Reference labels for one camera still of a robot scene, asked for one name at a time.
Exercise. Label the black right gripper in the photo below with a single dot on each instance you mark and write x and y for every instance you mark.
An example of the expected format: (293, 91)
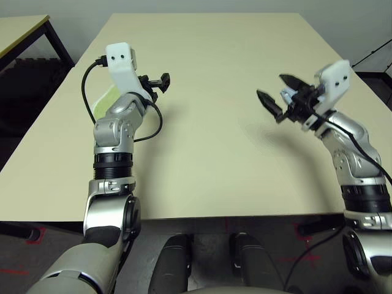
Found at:
(301, 104)

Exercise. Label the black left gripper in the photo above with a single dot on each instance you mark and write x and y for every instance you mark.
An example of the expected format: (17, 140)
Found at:
(149, 85)

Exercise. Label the green terry towel white trim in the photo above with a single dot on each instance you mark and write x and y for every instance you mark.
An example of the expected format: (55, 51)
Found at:
(105, 102)

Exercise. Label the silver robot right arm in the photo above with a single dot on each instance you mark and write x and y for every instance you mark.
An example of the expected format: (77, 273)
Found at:
(352, 147)

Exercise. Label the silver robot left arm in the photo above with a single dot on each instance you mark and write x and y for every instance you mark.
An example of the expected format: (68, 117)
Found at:
(116, 128)

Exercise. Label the black low platform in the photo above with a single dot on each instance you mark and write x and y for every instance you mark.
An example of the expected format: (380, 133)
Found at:
(376, 75)

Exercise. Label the black foam floor mat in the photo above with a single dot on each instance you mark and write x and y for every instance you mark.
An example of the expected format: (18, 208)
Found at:
(30, 88)

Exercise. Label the dark grey robot right leg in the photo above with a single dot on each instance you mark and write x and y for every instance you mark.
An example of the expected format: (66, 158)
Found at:
(254, 263)

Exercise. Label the dark grey robot leg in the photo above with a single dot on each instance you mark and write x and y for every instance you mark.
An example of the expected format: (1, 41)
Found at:
(171, 263)
(254, 263)

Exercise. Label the dark grey robot left leg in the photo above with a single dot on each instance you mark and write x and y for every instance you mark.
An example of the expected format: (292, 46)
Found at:
(171, 263)

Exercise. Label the black table leg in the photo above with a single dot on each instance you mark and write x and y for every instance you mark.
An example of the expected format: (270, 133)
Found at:
(16, 230)

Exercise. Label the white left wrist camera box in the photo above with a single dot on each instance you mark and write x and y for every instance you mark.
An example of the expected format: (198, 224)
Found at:
(122, 67)

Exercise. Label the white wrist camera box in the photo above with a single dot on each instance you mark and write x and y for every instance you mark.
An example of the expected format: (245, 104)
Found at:
(335, 82)
(122, 67)

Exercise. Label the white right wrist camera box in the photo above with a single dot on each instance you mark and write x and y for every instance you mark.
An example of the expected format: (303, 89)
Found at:
(335, 82)

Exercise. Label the beige side table black frame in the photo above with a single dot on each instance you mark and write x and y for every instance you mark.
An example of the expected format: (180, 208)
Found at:
(18, 30)

